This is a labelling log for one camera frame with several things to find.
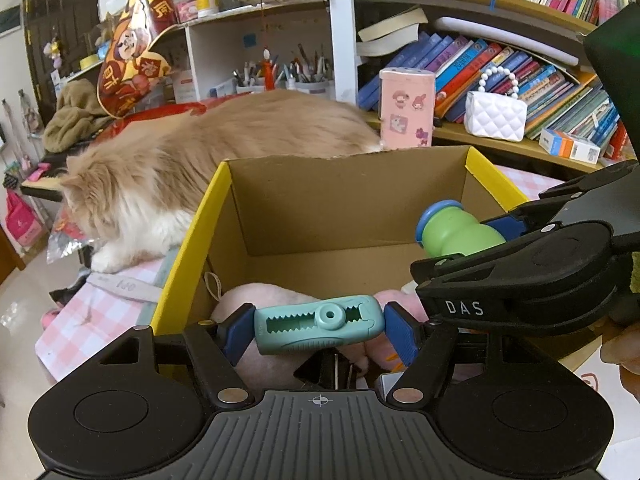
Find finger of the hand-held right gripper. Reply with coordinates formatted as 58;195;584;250
410;239;532;289
481;160;635;244

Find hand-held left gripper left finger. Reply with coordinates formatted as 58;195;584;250
92;304;257;407

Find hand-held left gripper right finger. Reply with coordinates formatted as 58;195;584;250
382;301;576;407

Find green toy with blue cap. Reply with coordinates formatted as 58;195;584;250
416;200;507;260

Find pink plush toy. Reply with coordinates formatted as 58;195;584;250
209;282;431;396

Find mint green clip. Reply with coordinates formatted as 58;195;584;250
254;294;386;357

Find yellow cardboard box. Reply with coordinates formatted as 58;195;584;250
150;145;543;396

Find person's right hand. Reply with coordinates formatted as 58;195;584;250
600;327;640;396

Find blue orange white carton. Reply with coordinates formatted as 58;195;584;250
539;128;601;163

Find white quilted pearl handbag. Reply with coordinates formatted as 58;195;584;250
465;65;528;142

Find row of blue books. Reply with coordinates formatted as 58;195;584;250
357;30;628;161

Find pink checked printed tablecloth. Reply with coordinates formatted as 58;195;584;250
35;164;640;461

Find pink cartoon tin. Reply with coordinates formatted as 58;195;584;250
378;66;437;150

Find fluffy orange white cat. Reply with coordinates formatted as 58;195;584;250
59;89;383;275

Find rolled white paper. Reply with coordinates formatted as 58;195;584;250
434;16;583;68

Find clear plastic wrapper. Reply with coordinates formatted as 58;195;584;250
47;207;96;266

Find thick pale book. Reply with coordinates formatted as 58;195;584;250
356;35;418;58
357;6;430;43

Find cups of pencils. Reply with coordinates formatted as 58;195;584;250
230;45;336;101

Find pink gift bag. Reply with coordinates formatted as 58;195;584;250
5;190;46;248

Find black electronic keyboard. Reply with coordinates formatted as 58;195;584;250
20;152;71;198

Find red hanging ornament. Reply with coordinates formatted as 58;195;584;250
260;0;278;91

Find brown cloth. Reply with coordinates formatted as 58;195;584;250
42;79;118;152

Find white cabinet shelf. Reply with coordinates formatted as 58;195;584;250
65;0;351;111

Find red gold printed foil bag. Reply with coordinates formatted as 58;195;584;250
97;0;178;118

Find dark wooden door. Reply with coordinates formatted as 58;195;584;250
22;0;108;126

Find grey strap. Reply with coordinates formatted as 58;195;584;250
87;270;166;303

